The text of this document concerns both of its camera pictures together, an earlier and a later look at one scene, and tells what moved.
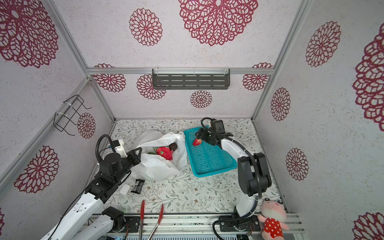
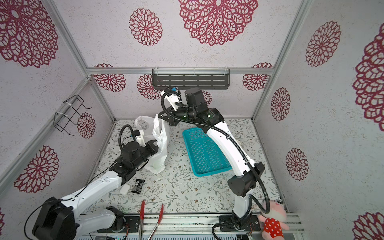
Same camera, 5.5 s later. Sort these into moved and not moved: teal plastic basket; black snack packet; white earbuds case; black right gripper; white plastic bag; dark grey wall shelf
Moved: black right gripper; white plastic bag
Not moved: white earbuds case; black snack packet; dark grey wall shelf; teal plastic basket
